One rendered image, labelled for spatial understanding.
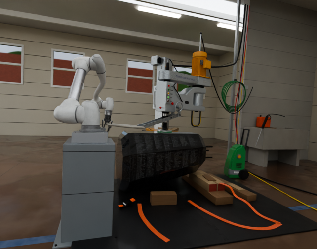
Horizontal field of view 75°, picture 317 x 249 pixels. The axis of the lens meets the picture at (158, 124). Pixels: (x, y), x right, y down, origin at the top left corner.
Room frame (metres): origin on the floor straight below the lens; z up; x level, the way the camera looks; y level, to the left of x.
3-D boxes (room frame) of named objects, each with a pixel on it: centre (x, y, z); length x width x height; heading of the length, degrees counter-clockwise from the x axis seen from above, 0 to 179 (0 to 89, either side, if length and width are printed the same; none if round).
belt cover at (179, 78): (3.22, -0.37, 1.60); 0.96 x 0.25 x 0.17; 128
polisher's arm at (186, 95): (3.23, -0.41, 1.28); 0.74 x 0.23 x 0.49; 128
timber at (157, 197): (2.40, -0.10, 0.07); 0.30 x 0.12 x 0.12; 101
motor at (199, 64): (3.40, -0.62, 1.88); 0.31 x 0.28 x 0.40; 38
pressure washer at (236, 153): (3.69, -1.43, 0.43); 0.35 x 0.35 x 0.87; 1
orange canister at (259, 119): (5.08, -2.62, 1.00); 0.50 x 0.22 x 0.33; 108
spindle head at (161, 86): (3.05, -0.16, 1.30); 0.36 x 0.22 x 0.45; 128
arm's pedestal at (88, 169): (1.83, 0.60, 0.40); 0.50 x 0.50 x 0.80; 18
